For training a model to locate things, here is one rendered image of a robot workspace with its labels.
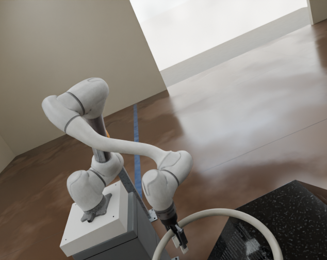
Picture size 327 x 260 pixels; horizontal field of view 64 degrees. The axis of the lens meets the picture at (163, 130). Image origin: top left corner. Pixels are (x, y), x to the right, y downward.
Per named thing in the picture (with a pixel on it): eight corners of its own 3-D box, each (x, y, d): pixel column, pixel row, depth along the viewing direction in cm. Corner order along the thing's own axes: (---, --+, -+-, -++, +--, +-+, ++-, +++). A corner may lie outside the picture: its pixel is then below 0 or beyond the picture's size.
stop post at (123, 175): (154, 208, 293) (109, 125, 253) (157, 219, 274) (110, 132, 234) (137, 216, 291) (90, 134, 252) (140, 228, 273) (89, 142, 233)
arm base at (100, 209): (78, 228, 157) (73, 222, 155) (89, 201, 177) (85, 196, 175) (104, 219, 153) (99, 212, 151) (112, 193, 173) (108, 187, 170)
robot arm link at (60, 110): (62, 123, 107) (86, 105, 115) (32, 98, 111) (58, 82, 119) (65, 140, 118) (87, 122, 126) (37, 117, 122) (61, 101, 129)
